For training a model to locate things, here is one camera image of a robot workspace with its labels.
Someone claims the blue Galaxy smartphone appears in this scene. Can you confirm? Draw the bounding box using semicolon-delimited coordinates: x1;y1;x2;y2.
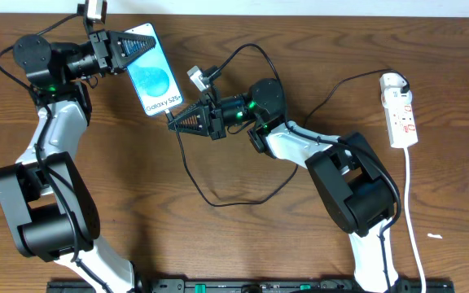
127;23;183;116

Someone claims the white power strip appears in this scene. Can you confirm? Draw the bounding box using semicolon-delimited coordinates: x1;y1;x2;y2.
379;72;419;149

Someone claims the black charger cable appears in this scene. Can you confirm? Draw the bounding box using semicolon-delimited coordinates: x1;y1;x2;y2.
164;69;411;208

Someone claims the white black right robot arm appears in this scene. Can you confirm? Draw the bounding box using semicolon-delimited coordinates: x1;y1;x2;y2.
168;78;401;292

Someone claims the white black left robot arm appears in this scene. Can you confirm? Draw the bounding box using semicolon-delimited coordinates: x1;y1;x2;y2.
0;30;156;292

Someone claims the white power strip cord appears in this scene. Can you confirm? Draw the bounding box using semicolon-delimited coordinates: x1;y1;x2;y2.
403;146;442;293

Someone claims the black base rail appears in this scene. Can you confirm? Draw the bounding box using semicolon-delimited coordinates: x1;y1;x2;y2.
46;278;455;293

